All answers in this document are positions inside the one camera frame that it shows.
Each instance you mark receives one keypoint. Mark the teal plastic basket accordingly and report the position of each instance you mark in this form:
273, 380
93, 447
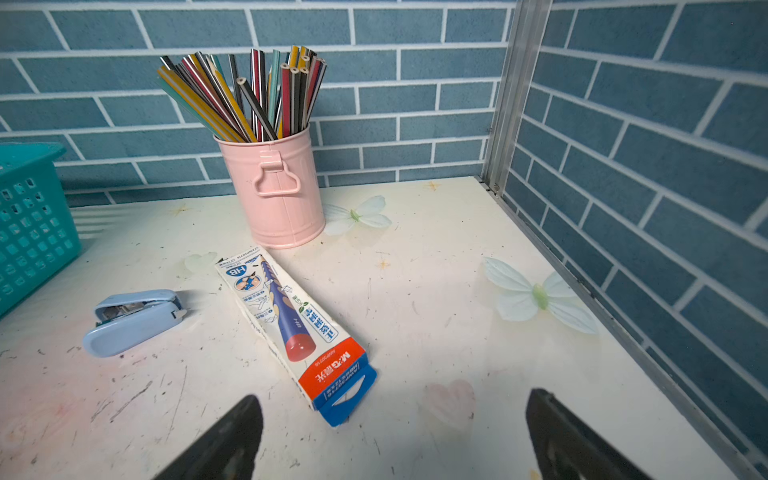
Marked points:
38, 233

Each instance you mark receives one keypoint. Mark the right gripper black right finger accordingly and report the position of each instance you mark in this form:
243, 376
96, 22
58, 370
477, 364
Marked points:
567, 448

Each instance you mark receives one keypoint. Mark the pink metal pencil bucket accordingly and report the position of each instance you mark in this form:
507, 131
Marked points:
276, 183

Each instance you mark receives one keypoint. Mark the light blue stapler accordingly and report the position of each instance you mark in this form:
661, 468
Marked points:
124, 321

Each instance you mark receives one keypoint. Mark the right corner aluminium post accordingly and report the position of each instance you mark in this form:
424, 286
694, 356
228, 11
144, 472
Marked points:
526, 35

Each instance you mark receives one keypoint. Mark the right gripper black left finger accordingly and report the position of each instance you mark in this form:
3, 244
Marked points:
227, 450

